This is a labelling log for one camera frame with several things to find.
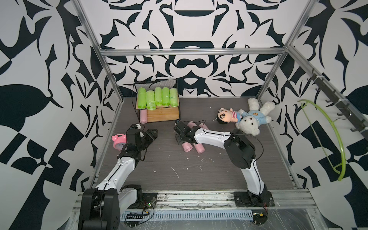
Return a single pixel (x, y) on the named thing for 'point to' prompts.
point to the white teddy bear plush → (253, 118)
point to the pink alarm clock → (119, 140)
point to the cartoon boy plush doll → (224, 116)
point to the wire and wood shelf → (163, 113)
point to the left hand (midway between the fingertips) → (154, 130)
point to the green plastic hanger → (343, 165)
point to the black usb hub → (133, 216)
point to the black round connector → (259, 219)
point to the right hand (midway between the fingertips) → (179, 134)
